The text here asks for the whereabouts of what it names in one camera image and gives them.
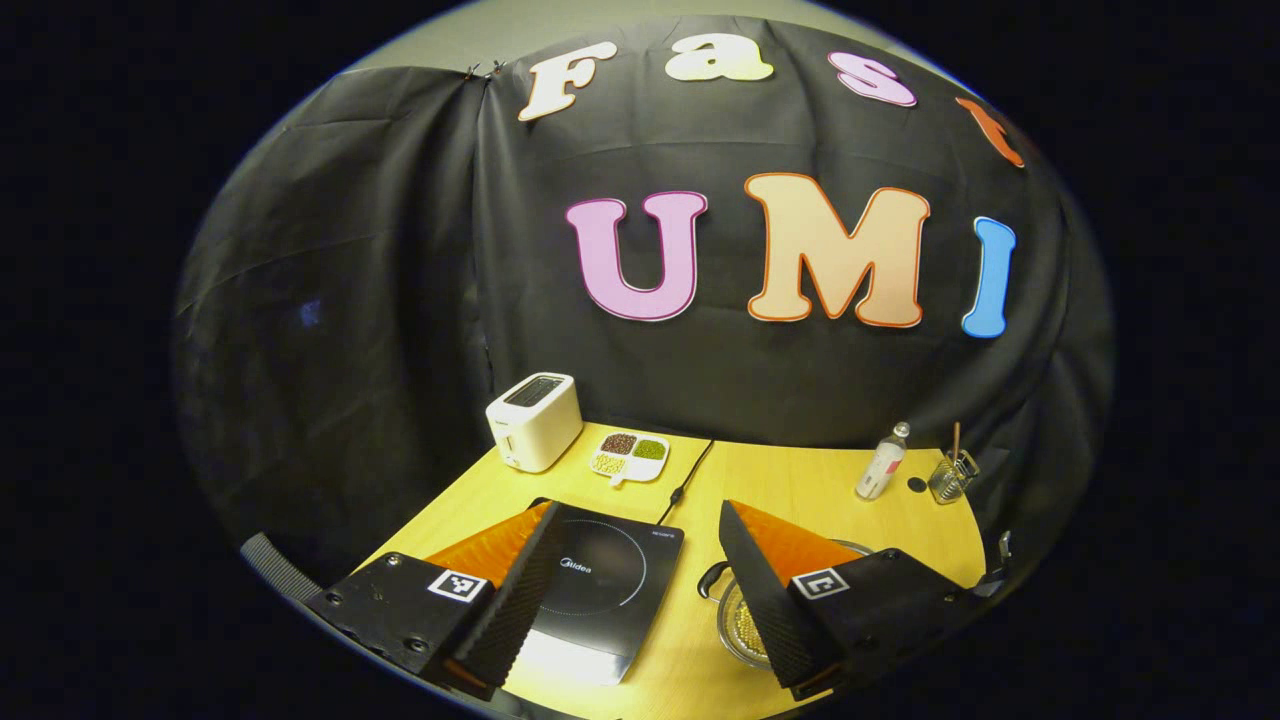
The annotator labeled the small clear bottle pink label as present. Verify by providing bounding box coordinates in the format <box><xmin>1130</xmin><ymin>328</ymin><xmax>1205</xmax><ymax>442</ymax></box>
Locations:
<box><xmin>855</xmin><ymin>421</ymin><xmax>911</xmax><ymax>501</ymax></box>

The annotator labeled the black induction cooktop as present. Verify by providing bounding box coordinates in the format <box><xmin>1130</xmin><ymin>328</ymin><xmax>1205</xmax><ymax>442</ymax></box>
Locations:
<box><xmin>505</xmin><ymin>498</ymin><xmax>687</xmax><ymax>687</ymax></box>

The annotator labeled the white divided dish of beans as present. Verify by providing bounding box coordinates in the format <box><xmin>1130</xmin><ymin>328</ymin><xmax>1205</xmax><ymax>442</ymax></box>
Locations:
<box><xmin>588</xmin><ymin>431</ymin><xmax>671</xmax><ymax>488</ymax></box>

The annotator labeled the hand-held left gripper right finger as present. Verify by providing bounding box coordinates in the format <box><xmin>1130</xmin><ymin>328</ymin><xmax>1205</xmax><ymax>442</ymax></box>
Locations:
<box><xmin>718</xmin><ymin>500</ymin><xmax>991</xmax><ymax>701</ymax></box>

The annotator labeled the steel pot with black handles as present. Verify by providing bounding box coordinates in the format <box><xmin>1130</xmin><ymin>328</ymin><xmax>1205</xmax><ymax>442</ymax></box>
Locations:
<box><xmin>697</xmin><ymin>540</ymin><xmax>876</xmax><ymax>669</ymax></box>

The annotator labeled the white toaster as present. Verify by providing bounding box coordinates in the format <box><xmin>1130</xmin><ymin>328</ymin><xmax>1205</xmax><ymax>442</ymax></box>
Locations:
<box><xmin>485</xmin><ymin>372</ymin><xmax>584</xmax><ymax>474</ymax></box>

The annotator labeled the clear glass cup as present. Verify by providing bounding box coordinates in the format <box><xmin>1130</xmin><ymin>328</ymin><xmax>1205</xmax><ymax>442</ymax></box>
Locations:
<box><xmin>927</xmin><ymin>450</ymin><xmax>981</xmax><ymax>505</ymax></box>

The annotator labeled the pile of yellow soybeans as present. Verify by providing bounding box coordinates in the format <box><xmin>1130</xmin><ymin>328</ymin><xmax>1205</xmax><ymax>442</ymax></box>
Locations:
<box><xmin>728</xmin><ymin>600</ymin><xmax>771</xmax><ymax>661</ymax></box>

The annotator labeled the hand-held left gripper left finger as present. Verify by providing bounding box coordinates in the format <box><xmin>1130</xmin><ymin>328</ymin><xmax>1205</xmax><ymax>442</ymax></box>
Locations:
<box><xmin>305</xmin><ymin>500</ymin><xmax>563</xmax><ymax>701</ymax></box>

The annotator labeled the black power cable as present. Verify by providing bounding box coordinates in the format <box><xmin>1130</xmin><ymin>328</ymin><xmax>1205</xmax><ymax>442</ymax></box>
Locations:
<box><xmin>655</xmin><ymin>440</ymin><xmax>715</xmax><ymax>526</ymax></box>

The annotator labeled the grey webbing strap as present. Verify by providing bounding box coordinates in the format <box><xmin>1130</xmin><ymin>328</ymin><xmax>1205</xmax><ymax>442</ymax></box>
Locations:
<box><xmin>240</xmin><ymin>532</ymin><xmax>323</xmax><ymax>603</ymax></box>

